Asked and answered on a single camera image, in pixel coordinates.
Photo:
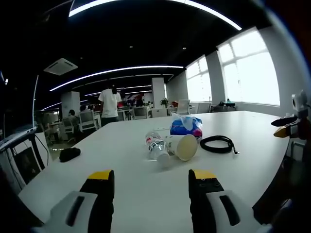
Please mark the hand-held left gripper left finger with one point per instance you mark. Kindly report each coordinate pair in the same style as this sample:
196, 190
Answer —
97, 194

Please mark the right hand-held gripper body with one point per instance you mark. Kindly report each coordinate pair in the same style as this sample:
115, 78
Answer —
299, 102

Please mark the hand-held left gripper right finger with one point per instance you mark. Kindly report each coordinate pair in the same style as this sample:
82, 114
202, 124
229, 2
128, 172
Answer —
201, 196

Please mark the black pouch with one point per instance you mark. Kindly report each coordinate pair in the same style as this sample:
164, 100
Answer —
70, 154

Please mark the paper cup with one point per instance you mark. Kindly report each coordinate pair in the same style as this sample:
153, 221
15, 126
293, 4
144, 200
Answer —
185, 148

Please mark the clear plastic water bottle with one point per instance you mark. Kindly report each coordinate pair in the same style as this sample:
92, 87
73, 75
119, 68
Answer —
155, 146

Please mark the blue tissue pack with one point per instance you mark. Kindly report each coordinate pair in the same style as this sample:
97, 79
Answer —
181, 126

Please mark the white table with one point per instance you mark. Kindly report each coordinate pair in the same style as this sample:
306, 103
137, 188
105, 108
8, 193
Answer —
250, 136

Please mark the large window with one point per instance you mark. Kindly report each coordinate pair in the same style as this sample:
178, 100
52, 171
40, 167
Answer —
250, 70
198, 81

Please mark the white office chair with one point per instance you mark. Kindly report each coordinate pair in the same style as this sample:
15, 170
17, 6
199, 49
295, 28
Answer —
140, 112
87, 120
184, 106

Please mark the grey laptop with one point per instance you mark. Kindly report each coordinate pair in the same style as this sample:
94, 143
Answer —
17, 134

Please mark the potted green plant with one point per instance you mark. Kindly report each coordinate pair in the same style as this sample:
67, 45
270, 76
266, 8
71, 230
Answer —
164, 102

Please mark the ceiling light strip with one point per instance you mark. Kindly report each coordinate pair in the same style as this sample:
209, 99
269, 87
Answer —
116, 70
116, 3

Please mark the ceiling air conditioner vent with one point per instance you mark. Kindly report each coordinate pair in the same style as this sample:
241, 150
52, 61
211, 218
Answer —
60, 66

